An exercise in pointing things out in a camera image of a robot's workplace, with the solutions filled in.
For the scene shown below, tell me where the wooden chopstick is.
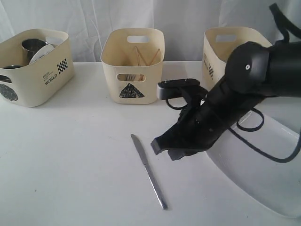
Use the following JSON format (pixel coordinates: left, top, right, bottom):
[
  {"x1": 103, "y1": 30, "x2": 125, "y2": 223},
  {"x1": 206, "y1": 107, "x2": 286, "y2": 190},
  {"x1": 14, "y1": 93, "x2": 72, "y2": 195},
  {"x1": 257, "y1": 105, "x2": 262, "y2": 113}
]
[
  {"x1": 149, "y1": 49, "x2": 161, "y2": 65},
  {"x1": 135, "y1": 46, "x2": 150, "y2": 66}
]

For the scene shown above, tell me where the white backdrop curtain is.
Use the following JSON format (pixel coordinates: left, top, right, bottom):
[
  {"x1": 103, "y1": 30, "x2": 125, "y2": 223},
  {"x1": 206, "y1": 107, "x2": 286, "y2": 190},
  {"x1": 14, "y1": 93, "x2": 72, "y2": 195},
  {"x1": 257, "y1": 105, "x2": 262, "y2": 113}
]
[{"x1": 0, "y1": 0, "x2": 282, "y2": 62}]

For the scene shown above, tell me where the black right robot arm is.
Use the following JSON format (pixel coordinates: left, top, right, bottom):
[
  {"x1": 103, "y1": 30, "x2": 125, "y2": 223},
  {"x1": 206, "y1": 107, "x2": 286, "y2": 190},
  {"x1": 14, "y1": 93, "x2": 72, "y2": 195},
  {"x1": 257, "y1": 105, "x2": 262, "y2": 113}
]
[{"x1": 151, "y1": 41, "x2": 301, "y2": 160}]

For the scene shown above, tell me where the small stainless steel cup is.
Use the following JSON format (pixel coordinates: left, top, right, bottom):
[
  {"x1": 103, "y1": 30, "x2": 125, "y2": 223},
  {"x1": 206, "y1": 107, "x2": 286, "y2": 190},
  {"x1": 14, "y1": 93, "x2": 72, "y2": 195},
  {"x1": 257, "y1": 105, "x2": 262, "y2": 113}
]
[{"x1": 3, "y1": 65, "x2": 22, "y2": 69}]

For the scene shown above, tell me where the stainless steel mug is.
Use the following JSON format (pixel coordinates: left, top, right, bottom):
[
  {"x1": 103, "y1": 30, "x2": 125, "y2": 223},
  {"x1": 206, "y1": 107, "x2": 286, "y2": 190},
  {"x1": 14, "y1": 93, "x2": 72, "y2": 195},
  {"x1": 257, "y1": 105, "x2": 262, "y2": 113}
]
[{"x1": 21, "y1": 39, "x2": 46, "y2": 66}]

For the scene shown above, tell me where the white ceramic bowl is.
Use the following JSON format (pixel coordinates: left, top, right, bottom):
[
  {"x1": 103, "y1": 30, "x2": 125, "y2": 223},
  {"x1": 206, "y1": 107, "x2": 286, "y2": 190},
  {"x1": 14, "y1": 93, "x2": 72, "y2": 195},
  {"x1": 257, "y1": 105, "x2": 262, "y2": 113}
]
[{"x1": 29, "y1": 36, "x2": 63, "y2": 64}]

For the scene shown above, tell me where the cream bin with triangle mark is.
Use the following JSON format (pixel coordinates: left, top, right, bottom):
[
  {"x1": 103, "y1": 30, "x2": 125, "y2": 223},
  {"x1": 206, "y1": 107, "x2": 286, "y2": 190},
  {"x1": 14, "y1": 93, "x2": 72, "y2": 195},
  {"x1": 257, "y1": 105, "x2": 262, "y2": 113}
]
[{"x1": 101, "y1": 28, "x2": 165, "y2": 104}]

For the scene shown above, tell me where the stainless steel fork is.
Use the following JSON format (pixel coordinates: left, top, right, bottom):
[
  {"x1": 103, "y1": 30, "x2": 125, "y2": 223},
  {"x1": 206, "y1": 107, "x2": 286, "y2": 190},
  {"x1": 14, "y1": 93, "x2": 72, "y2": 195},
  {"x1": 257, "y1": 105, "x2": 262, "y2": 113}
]
[{"x1": 125, "y1": 74, "x2": 137, "y2": 81}]

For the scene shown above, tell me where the cream bin with square mark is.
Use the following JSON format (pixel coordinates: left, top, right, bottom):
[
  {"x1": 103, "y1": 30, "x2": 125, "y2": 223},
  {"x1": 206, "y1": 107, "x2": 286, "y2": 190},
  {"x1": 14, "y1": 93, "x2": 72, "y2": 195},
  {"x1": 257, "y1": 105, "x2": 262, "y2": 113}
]
[{"x1": 202, "y1": 27, "x2": 272, "y2": 89}]

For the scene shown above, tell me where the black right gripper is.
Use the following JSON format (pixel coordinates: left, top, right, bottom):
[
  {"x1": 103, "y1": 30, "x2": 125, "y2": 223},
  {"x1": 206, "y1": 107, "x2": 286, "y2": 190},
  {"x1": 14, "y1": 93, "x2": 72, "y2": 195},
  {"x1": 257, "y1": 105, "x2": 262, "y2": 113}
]
[{"x1": 151, "y1": 78, "x2": 264, "y2": 161}]

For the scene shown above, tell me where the white rectangular plate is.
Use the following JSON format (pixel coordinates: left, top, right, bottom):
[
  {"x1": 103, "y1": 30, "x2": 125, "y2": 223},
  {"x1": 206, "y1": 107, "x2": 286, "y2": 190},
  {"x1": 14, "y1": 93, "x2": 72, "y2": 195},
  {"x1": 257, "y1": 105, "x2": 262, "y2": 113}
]
[{"x1": 207, "y1": 111, "x2": 301, "y2": 218}]

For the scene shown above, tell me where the cream bin with circle mark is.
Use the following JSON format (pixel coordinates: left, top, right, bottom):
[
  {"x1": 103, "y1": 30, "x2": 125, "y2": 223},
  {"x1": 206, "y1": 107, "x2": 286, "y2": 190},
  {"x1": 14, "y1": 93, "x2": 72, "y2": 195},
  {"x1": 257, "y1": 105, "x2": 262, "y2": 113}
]
[{"x1": 0, "y1": 29, "x2": 75, "y2": 107}]

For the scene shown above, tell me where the stainless steel knife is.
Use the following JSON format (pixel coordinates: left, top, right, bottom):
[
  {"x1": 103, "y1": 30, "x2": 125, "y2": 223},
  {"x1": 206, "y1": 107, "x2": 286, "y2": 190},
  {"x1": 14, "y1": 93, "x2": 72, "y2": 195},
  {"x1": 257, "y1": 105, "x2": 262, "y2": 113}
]
[{"x1": 131, "y1": 134, "x2": 168, "y2": 210}]

